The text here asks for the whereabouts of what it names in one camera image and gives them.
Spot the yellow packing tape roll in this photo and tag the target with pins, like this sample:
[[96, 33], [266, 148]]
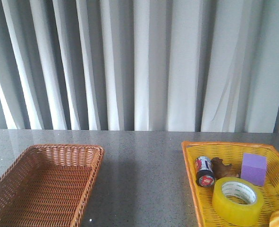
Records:
[[237, 201]]

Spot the small red-lidded can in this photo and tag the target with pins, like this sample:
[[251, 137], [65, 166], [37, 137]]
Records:
[[204, 173]]

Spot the white pleated curtain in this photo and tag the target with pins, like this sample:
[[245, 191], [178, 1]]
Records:
[[143, 65]]

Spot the brown ginger root toy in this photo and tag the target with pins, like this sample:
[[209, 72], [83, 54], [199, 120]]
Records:
[[221, 170]]

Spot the brown wicker basket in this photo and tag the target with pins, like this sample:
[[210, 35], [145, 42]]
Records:
[[49, 185]]

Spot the purple foam cube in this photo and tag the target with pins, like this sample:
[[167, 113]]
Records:
[[254, 168]]

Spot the yellow plastic basket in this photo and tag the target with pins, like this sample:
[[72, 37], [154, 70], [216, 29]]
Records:
[[231, 153]]

